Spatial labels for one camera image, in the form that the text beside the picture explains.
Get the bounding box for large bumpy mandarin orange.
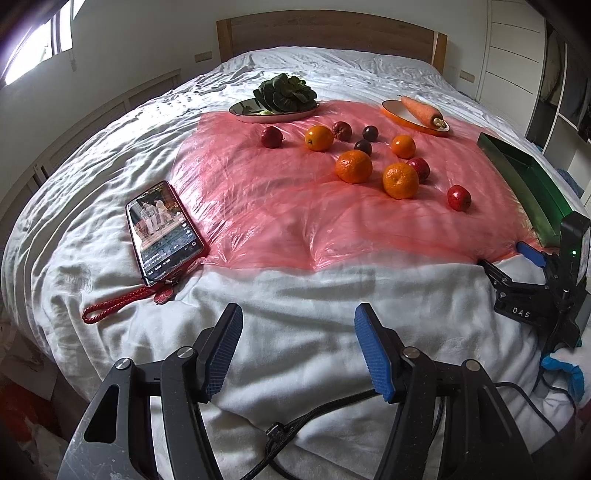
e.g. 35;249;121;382
335;150;374;184
383;162;420;200

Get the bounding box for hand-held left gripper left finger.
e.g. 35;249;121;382
55;303;244;480

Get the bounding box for thin black cable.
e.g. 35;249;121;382
496;360;580;462

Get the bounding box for pink plastic sheet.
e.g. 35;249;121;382
168;99;541;272

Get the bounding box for silver plate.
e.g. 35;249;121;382
229;97;320;124

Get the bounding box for white plate with orange rim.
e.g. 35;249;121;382
381;99;452;138

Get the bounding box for green tray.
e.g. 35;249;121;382
476;132;578;247

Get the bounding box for wooden headboard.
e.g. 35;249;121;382
216;9;448;75

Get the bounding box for dark leafy green vegetable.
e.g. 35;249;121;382
253;73;318;114

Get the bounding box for carrot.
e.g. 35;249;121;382
400;95;450;130

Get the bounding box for red braided wrist strap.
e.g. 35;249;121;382
82;276;178;325

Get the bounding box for window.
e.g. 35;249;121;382
0;0;75;88

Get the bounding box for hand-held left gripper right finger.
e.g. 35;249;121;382
354;303;541;480

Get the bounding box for small smooth orange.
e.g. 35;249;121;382
391;134;417;160
304;126;334;152

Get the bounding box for smartphone in red case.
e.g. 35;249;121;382
126;180;206;288

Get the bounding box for white wardrobe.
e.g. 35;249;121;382
478;0;591;158

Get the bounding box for dark hanging clothes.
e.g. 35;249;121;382
538;23;591;130

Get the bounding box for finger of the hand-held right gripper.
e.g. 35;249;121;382
516;241;561;268
478;259;546;296

